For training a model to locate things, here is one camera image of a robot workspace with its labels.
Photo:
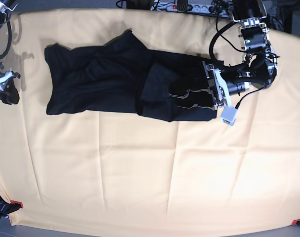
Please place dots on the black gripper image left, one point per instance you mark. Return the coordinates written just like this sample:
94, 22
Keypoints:
8, 92

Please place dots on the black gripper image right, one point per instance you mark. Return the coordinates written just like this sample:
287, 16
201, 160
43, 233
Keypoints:
217, 87

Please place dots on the dark navy T-shirt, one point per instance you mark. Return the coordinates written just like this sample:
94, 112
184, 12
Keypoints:
123, 76

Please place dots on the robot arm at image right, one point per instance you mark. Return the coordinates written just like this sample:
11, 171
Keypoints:
259, 65

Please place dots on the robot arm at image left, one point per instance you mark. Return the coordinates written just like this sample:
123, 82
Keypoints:
6, 9

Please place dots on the white power strip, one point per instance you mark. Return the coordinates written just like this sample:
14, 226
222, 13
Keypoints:
192, 8

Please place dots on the yellow table cloth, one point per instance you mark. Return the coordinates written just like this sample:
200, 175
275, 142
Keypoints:
122, 175

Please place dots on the left red black clamp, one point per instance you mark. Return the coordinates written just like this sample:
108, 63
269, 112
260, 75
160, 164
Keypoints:
7, 208

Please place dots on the wrist camera board image right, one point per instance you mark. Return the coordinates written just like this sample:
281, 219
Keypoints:
228, 115

